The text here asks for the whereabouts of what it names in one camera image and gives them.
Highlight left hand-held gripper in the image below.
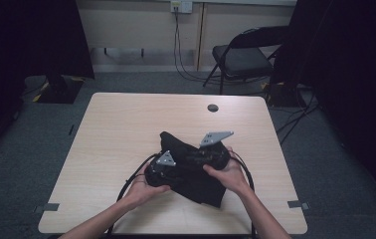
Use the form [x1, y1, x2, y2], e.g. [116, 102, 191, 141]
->
[144, 149, 177, 188]

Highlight wide black curtain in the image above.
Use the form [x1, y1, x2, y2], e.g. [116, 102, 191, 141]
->
[0, 0, 95, 167]

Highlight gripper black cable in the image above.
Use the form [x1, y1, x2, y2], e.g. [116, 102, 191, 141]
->
[230, 150, 258, 239]
[107, 152, 161, 237]

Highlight black pants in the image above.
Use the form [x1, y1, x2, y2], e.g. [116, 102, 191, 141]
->
[159, 130, 228, 209]

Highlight black floor cables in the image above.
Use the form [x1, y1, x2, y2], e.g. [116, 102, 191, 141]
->
[275, 83, 321, 145]

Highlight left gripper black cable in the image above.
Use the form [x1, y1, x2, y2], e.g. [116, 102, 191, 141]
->
[107, 152, 161, 237]

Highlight yellow floor tape strip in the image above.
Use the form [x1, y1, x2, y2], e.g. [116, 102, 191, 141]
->
[32, 83, 50, 104]

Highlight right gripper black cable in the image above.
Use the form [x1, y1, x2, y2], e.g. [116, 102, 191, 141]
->
[230, 150, 258, 239]

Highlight person's left hand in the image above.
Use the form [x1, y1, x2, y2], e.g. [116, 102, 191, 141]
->
[122, 174, 172, 211]

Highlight black wall outlet cable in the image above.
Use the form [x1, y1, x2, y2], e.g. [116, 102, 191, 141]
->
[173, 11, 222, 84]

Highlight person's right hand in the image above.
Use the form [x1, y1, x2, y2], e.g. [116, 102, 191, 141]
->
[203, 146, 251, 198]

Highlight black folding chair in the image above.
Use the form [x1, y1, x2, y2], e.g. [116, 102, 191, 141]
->
[203, 25, 289, 96]

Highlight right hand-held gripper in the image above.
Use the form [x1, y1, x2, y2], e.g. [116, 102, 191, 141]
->
[192, 130, 235, 171]

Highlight white wall outlet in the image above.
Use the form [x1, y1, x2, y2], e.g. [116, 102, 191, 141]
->
[170, 0, 194, 14]

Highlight black stand base with cables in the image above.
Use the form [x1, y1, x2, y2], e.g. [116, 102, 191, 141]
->
[264, 81, 306, 108]

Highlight tall black curtain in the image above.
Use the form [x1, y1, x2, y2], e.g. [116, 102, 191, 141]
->
[272, 0, 376, 210]

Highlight black stand base plate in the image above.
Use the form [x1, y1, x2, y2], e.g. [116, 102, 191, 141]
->
[36, 74, 85, 105]

